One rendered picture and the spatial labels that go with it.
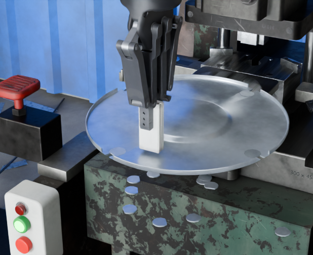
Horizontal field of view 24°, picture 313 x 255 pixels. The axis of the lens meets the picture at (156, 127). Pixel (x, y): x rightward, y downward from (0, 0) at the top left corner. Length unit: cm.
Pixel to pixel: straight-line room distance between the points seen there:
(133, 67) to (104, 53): 197
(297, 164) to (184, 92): 21
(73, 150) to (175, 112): 28
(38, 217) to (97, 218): 13
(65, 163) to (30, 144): 7
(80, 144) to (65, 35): 166
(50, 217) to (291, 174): 39
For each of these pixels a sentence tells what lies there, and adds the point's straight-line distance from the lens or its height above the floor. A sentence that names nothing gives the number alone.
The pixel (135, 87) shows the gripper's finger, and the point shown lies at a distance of 90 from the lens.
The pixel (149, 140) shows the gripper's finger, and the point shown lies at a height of 80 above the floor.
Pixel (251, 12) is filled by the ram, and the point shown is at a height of 91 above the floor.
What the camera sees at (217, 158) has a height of 78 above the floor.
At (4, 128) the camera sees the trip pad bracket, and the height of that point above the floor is 69.
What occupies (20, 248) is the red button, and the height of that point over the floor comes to 54.
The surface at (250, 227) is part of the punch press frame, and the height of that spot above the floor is 62.
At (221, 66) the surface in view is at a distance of 126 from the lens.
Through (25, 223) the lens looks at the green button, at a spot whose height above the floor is 59.
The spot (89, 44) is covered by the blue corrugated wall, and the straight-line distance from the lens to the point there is 284.
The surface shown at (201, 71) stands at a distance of 124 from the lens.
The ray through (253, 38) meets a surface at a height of 83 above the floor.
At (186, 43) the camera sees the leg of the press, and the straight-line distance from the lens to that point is 159.
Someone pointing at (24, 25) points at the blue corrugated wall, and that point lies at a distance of 305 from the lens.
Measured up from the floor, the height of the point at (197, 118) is 79.
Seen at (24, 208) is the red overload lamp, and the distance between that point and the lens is 119.
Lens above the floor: 125
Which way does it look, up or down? 27 degrees down
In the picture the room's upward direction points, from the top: straight up
